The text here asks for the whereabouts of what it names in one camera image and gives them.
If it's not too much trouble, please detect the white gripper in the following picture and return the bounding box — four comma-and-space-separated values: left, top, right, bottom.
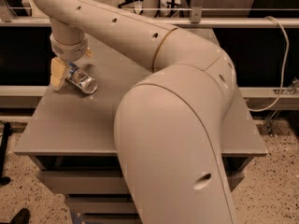
50, 35, 93, 91

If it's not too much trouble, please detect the silver blue redbull can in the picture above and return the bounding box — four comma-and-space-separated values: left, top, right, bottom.
66, 63, 98, 94

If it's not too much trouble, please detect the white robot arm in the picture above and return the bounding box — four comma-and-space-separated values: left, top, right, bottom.
33, 0, 237, 224

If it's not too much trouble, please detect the grey drawer cabinet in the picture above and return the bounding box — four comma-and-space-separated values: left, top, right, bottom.
16, 37, 266, 224

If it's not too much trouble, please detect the black stand at left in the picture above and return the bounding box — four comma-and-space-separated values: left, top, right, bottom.
0, 122, 13, 186

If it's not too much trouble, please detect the metal railing frame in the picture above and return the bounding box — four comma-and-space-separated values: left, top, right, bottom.
1, 0, 299, 29

